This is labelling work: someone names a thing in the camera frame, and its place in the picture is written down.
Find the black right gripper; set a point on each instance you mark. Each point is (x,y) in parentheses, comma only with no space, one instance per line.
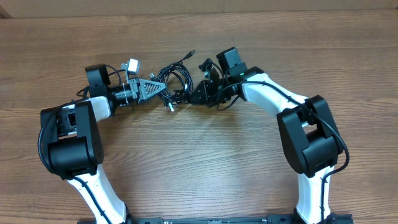
(210,88)

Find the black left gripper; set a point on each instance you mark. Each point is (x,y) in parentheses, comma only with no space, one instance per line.
(134,83)

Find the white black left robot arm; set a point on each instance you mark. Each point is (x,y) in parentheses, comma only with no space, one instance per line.
(69,142)

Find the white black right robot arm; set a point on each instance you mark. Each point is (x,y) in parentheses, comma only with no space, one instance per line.
(310,139)

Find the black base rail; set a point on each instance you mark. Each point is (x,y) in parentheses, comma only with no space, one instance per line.
(217,220)

